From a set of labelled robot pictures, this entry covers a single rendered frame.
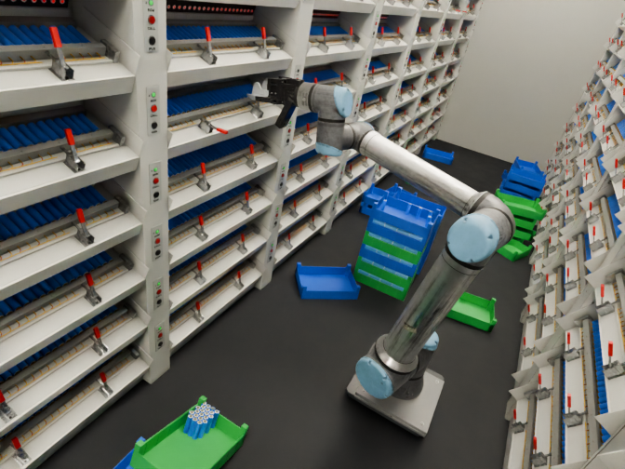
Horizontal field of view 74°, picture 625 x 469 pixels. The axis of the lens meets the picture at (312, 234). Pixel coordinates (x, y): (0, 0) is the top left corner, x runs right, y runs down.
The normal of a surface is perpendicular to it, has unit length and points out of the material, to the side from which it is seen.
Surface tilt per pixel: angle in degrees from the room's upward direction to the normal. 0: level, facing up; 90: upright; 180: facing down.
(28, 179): 21
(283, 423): 0
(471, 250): 81
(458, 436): 0
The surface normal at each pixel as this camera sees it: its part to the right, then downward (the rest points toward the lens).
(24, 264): 0.47, -0.65
